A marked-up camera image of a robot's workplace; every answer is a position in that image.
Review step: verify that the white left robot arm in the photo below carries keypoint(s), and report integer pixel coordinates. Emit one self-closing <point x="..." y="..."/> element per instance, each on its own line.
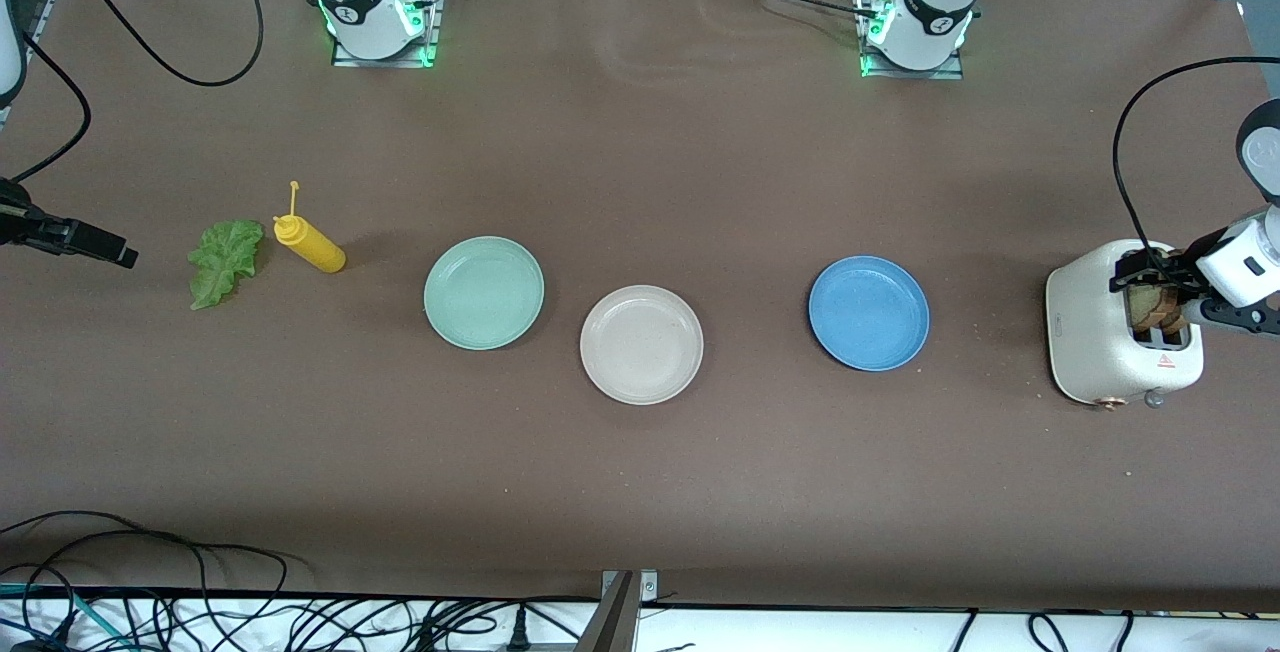
<point x="935" y="2"/>

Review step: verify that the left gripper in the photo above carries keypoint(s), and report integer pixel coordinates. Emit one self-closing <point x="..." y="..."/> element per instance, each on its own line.
<point x="1189" y="263"/>

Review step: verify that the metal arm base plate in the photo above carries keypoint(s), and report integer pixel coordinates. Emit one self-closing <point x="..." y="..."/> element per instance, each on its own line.
<point x="350" y="60"/>
<point x="945" y="73"/>

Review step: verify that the blue plate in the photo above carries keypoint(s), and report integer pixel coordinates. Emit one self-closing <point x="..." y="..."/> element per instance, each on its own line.
<point x="868" y="313"/>

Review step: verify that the brown bread slice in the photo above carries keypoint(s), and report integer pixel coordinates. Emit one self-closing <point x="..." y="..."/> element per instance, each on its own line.
<point x="1174" y="322"/>
<point x="1145" y="307"/>

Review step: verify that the mint green plate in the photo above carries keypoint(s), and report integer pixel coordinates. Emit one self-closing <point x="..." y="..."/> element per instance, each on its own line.
<point x="484" y="292"/>

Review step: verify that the metal corner bracket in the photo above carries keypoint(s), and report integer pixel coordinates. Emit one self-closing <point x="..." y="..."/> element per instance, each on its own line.
<point x="648" y="587"/>

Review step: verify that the yellow squeeze bottle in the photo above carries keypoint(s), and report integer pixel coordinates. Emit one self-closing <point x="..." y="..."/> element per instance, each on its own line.
<point x="315" y="250"/>

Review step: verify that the beige plate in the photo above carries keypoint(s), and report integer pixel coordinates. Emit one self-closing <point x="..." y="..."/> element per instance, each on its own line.
<point x="641" y="344"/>

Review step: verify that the green lettuce leaf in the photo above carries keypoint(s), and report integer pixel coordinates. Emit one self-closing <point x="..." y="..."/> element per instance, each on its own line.
<point x="225" y="257"/>

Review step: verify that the white toaster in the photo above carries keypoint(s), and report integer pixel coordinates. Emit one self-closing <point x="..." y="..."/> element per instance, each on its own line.
<point x="1090" y="332"/>

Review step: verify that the black power plug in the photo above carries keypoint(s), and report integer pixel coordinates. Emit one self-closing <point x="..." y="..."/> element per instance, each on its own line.
<point x="517" y="634"/>

